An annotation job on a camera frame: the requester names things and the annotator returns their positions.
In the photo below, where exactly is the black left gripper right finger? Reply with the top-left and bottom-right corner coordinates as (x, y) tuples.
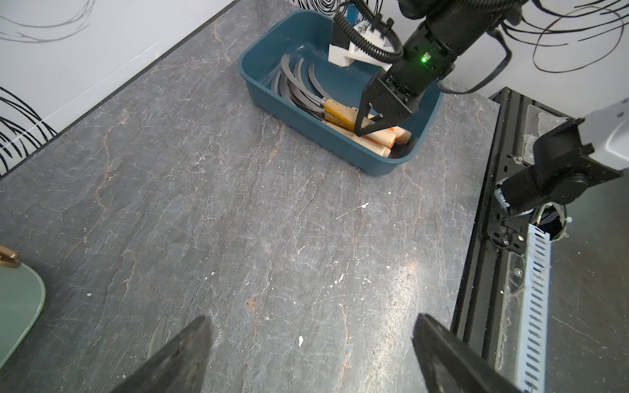
(414, 314), (519, 392)

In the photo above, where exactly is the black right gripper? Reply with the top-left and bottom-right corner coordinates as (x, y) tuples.
(334, 1), (521, 137)

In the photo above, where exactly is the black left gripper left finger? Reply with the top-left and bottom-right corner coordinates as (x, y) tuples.
(113, 315), (212, 392)

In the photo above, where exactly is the wooden handle sickle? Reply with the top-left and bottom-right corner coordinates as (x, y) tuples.
(293, 57), (397, 150)
(269, 68), (392, 159)
(308, 63), (411, 148)
(279, 54), (374, 131)

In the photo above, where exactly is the teal plastic storage box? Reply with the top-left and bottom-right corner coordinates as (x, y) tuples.
(238, 11), (443, 176)

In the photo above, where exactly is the mint green toaster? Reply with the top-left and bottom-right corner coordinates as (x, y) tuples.
(0, 246), (46, 367)

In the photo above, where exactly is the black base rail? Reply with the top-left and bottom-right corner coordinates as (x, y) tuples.
(450, 88), (570, 379)

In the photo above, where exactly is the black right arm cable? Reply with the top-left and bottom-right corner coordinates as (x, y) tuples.
(333, 0), (405, 65)

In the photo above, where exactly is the white slotted cable duct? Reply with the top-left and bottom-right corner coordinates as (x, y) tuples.
(515, 224), (551, 392)

